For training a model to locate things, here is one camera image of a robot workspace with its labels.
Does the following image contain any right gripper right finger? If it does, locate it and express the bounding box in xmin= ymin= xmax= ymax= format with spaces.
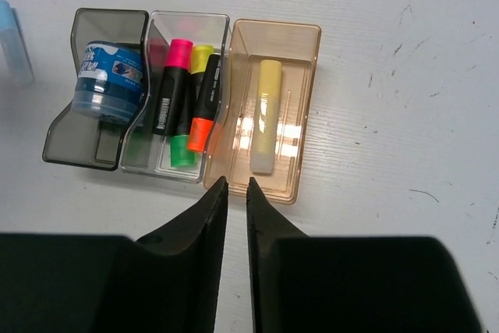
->
xmin=246 ymin=179 xmax=482 ymax=332

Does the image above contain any pink highlighter marker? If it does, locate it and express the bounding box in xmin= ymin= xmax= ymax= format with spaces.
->
xmin=152 ymin=38 xmax=193 ymax=136

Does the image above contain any clear transparent tray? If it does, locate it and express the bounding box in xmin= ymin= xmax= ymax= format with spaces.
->
xmin=119 ymin=11 xmax=230 ymax=183

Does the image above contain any yellow highlighter marker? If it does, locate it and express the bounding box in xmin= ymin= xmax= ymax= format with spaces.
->
xmin=190 ymin=44 xmax=214 ymax=94

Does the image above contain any orange highlighter marker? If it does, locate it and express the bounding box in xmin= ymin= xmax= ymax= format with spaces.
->
xmin=188 ymin=54 xmax=221 ymax=153

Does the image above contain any amber transparent tray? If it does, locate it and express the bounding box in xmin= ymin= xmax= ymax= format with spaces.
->
xmin=203 ymin=19 xmax=321 ymax=204

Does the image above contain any blue cleaning gel jar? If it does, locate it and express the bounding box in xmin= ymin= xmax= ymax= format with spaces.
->
xmin=71 ymin=41 xmax=143 ymax=124

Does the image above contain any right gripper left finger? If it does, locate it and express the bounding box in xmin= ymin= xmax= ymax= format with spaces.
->
xmin=1 ymin=178 xmax=228 ymax=332

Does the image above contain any green highlighter marker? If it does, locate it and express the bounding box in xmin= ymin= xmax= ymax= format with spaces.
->
xmin=170 ymin=83 xmax=196 ymax=168

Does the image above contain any yellow glue stick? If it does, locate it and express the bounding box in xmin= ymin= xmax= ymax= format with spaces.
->
xmin=250 ymin=59 xmax=282 ymax=175

